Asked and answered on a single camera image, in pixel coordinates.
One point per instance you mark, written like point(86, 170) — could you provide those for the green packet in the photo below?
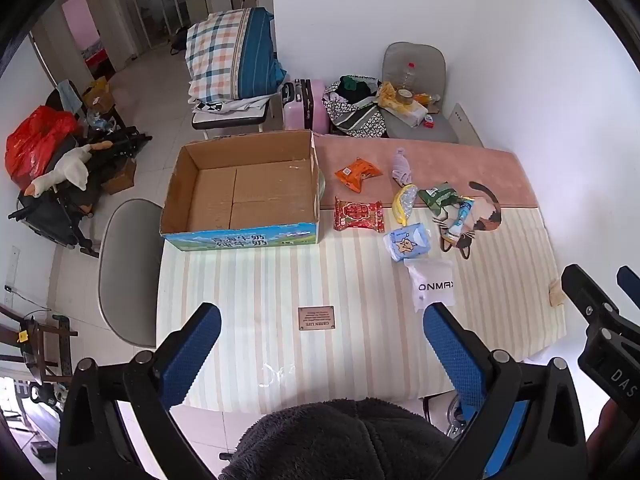
point(435, 196)

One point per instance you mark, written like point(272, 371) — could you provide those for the patterned tote bag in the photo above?
point(357, 117)

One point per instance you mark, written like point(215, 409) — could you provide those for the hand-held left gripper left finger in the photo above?
point(192, 355)

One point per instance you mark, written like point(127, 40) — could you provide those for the black green cloth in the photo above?
point(352, 85)

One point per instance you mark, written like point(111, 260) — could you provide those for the person's dark fleece clothing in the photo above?
point(340, 440)

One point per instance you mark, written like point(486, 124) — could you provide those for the brown tape roll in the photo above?
point(404, 96)

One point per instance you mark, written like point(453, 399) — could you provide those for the light blue cloth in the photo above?
point(67, 92)

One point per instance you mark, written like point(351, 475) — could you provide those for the yellow plastic bag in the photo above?
point(387, 95)

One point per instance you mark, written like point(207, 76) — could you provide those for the dark wooden chair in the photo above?
point(45, 345)

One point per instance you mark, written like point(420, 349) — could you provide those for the grey round-backed chair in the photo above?
point(130, 270)

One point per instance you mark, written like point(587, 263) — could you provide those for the grey cushioned chair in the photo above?
point(412, 55)

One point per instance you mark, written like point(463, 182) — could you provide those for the white leaning board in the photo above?
point(467, 122)

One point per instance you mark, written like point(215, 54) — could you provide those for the open cardboard box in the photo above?
point(250, 195)

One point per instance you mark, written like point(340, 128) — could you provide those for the plaid folded quilt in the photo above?
point(225, 50)

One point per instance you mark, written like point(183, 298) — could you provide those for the clear plastic bottle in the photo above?
point(409, 77)

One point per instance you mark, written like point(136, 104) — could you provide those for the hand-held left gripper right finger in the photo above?
point(452, 355)

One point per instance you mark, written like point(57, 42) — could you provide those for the black stroller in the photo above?
point(50, 215)

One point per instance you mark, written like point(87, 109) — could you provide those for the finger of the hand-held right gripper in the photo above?
point(582, 292)
point(631, 285)

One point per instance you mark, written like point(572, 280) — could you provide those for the small cardboard box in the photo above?
point(120, 175)
point(97, 92)

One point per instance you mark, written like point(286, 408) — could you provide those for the striped cat print table mat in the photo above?
point(300, 280)

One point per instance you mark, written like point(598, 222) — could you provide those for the pink suitcase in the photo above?
point(310, 105)

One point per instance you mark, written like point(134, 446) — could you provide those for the white plastic bag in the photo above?
point(430, 280)

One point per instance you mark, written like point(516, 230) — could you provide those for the red snack packet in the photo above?
point(357, 215)

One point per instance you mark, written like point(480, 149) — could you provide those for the orange snack packet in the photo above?
point(356, 172)

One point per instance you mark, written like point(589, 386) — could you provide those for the white metal chair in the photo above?
point(225, 119)

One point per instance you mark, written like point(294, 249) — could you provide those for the yellow clear pouch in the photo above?
point(404, 205)

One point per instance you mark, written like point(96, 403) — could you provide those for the pale purple wrapper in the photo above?
point(401, 165)

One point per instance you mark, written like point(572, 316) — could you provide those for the white goose plush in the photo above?
point(70, 167)

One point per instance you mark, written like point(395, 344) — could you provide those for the blue tissue pack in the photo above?
point(406, 244)

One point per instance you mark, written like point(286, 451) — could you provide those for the blue white tube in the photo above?
point(462, 215)

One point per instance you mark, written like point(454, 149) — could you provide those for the red plastic bag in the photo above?
point(35, 140)

